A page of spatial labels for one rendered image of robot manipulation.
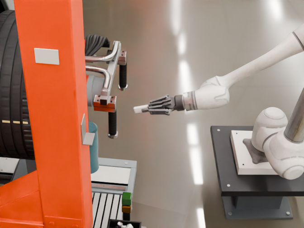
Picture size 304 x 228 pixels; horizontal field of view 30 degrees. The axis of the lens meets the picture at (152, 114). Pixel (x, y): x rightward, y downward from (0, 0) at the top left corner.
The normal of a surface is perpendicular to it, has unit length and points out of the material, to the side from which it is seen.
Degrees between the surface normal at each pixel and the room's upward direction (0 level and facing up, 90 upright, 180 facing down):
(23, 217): 90
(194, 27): 0
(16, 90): 55
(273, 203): 90
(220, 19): 0
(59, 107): 90
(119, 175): 0
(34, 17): 90
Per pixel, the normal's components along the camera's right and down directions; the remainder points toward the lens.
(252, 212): 0.04, -0.76
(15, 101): -0.07, 0.22
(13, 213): -0.09, 0.64
